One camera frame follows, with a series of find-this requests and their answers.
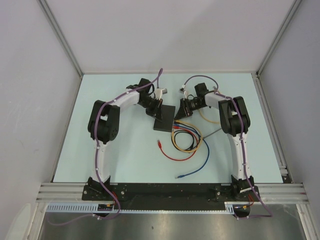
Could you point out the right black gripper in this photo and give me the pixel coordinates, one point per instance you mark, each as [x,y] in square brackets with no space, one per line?
[184,110]

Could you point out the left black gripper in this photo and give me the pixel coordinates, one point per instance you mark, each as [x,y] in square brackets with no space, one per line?
[156,110]

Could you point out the black network switch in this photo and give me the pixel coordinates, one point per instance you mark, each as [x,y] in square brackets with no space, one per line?
[166,124]

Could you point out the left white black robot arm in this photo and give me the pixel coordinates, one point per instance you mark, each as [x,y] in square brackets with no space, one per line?
[104,123]

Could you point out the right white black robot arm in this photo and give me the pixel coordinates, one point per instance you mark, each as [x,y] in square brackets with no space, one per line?
[234,121]

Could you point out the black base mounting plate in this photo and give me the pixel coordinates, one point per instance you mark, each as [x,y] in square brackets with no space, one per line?
[176,196]

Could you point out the aluminium frame rail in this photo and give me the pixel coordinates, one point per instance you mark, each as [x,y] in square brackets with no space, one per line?
[270,193]

